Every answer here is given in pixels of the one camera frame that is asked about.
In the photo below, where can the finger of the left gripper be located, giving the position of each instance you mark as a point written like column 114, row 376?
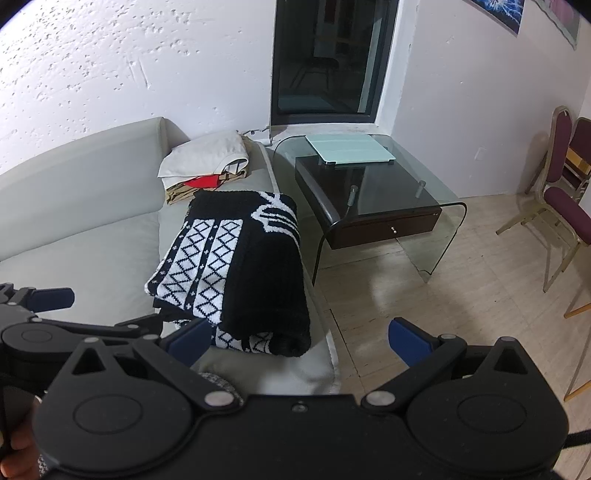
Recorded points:
column 50, row 299

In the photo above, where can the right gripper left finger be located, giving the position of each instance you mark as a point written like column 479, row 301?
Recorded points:
column 130, row 365

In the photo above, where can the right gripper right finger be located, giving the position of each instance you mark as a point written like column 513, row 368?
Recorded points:
column 427, row 358

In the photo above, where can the black patterned knit sweater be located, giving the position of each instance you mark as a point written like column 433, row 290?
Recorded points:
column 236, row 264

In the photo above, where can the person's left hand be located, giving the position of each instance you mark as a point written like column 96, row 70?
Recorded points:
column 23, row 462

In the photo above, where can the grey sofa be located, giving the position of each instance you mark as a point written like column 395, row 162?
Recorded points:
column 90, row 215

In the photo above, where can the tan folded garment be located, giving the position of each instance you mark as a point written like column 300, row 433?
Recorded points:
column 177, row 190

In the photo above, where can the glass side table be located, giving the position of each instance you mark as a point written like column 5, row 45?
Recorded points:
column 362, row 204

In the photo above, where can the red folded garment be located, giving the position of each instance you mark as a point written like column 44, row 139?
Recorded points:
column 204, row 182

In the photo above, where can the maroon banquet chair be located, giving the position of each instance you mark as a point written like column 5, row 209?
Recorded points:
column 552, row 204

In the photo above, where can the white folded garment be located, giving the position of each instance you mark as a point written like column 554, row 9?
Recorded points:
column 211, row 154

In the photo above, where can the teal tablet case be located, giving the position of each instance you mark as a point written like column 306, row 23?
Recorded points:
column 349, row 149

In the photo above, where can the dark window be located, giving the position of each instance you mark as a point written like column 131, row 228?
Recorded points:
column 330, row 60

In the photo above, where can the wall poster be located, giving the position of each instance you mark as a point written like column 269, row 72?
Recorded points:
column 508, row 13

